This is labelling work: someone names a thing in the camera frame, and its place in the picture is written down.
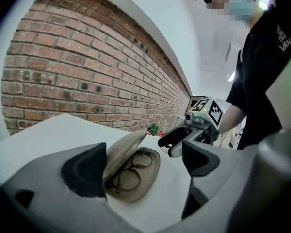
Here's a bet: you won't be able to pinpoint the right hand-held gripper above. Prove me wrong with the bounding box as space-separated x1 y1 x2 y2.
157 95 231 158

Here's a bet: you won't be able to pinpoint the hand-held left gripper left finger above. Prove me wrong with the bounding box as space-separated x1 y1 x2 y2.
0 142 142 233

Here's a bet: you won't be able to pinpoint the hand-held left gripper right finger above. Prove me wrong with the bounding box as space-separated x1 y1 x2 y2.
181 140 257 220

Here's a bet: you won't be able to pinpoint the beige glasses case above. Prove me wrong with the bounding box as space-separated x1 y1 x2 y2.
102 130 162 204

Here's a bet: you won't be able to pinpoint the person's right forearm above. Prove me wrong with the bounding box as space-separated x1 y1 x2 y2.
217 102 247 135

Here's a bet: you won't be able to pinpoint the dark-framed eyeglasses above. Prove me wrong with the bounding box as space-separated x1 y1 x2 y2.
105 147 153 195

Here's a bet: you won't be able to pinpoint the white table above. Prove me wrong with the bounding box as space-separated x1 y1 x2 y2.
0 112 233 233

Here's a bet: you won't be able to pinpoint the person's black t-shirt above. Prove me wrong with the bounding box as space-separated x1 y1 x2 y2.
226 5 291 150

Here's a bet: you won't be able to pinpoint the ceiling air vent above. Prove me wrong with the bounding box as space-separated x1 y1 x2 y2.
225 41 232 64

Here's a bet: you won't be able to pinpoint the light blue face mask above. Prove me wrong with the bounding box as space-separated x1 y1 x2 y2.
228 0 256 23

